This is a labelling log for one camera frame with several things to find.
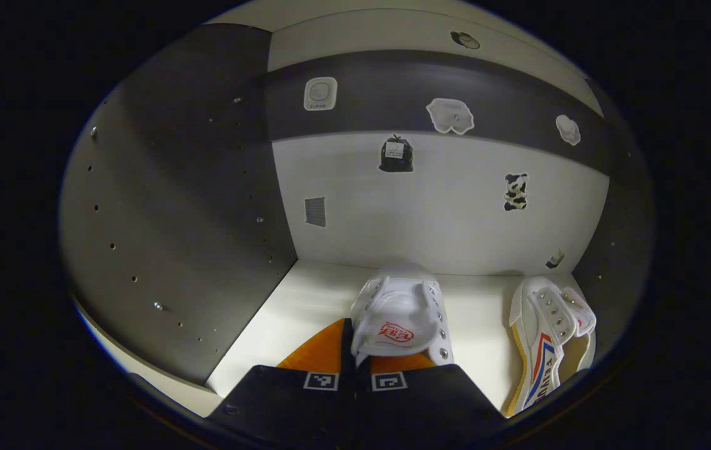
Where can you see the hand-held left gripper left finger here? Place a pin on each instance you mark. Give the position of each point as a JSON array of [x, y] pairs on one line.
[[293, 400]]

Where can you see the white canvas shoe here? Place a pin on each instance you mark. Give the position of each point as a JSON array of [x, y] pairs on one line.
[[402, 306], [546, 337]]

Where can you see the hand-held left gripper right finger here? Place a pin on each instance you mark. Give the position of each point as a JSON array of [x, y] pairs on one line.
[[424, 400]]

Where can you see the white cabinet shelf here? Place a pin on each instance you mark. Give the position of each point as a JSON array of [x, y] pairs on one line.
[[305, 312]]

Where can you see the white shoe cabinet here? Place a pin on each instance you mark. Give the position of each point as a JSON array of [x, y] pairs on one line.
[[455, 219]]

